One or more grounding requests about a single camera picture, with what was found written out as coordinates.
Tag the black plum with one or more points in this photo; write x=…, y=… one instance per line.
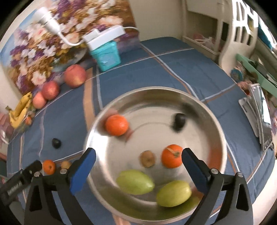
x=179, y=122
x=56, y=143

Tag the white chair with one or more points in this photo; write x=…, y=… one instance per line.
x=242, y=35

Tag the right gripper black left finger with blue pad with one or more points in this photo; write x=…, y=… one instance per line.
x=41, y=207

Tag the glass fruit bowl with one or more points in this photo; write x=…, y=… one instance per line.
x=24, y=120

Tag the middle red apple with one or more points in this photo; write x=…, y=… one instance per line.
x=50, y=90

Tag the green wooden frame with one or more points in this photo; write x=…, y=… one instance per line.
x=259, y=73

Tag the black plum in tray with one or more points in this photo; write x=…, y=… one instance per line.
x=179, y=122

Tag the white power strip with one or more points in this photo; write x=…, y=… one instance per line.
x=96, y=39

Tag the floral oil painting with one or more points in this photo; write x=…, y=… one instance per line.
x=31, y=55

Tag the blue plaid tablecloth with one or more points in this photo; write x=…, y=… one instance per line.
x=164, y=62

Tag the round steel tray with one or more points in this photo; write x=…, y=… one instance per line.
x=150, y=112

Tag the large red apple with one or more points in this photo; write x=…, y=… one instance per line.
x=75, y=76

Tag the silver foil package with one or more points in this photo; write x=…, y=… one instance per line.
x=256, y=110

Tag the green mango left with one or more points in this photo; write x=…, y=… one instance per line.
x=135, y=182

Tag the white shelf cabinet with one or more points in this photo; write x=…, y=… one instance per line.
x=205, y=26

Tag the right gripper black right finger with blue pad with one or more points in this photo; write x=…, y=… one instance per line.
x=236, y=207

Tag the small pink apple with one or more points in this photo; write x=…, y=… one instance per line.
x=39, y=101

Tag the brown longan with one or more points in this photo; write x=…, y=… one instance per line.
x=147, y=159
x=65, y=164

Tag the yellow banana bunch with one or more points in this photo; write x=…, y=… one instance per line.
x=17, y=115

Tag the green mango right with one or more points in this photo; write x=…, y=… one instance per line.
x=173, y=194

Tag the green mango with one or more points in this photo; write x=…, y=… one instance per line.
x=173, y=194
x=135, y=182

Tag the orange tangerine with stem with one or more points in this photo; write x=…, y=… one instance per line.
x=171, y=156

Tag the brown longan in tray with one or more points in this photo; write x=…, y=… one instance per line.
x=147, y=159

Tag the teal plastic box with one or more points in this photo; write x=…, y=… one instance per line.
x=106, y=56

